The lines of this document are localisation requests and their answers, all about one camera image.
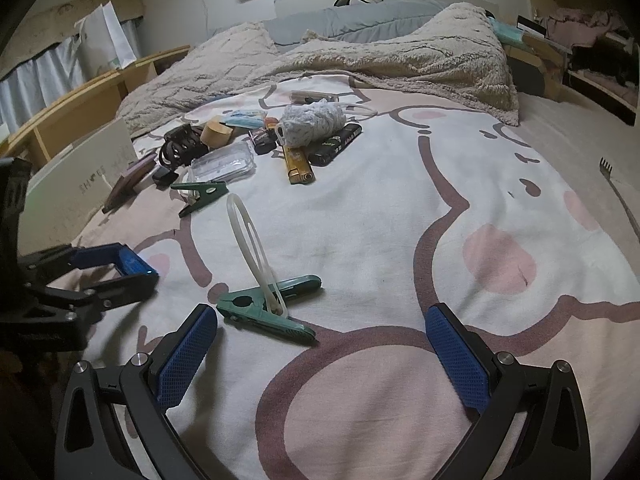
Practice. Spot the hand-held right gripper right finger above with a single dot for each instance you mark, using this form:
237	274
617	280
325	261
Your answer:
457	360

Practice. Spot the brown wallet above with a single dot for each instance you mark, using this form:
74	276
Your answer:
127	182

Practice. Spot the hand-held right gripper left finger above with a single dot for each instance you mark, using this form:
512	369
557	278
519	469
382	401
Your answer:
185	355

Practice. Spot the grey pillow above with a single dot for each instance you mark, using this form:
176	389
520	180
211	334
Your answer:
360	20

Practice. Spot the clear plastic case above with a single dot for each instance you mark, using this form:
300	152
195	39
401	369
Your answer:
225	162

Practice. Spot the black patterned lighter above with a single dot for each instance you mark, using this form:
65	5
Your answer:
257	135

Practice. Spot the beige fluffy blanket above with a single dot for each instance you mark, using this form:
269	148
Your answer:
400	55

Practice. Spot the printed blanket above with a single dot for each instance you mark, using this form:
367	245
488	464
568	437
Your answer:
400	210

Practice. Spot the back scratcher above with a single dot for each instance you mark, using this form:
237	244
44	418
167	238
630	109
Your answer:
606	165

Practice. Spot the pink clothes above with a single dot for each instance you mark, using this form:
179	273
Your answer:
575	27

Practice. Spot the gold lighter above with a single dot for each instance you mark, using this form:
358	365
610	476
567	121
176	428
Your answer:
297	167

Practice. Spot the pink bed sheet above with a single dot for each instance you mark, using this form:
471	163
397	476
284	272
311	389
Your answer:
575	130

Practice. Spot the black lighter with green print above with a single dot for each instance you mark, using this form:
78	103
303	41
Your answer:
332	147

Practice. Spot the light teal cloth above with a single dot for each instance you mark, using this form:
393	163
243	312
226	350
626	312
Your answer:
507	35

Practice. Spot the wooden bed frame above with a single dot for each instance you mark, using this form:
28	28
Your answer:
75	95

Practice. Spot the light blue packet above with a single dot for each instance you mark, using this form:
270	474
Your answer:
242	119

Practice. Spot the dark green plastic clip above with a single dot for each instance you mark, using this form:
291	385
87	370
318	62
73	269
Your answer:
210	189

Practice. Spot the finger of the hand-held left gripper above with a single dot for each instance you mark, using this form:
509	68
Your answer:
95	255
120	292

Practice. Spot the grey white fluffy ball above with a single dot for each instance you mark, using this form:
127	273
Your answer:
310	122

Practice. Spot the white curtain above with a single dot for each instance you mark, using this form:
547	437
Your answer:
45	75

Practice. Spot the white paper bag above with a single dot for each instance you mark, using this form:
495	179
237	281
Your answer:
105	40

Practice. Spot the brown tube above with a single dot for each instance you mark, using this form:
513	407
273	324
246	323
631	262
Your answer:
307	96

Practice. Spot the black hair claw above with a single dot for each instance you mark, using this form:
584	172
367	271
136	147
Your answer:
180	147

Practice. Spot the beige cardboard box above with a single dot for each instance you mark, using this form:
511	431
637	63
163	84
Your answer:
75	185

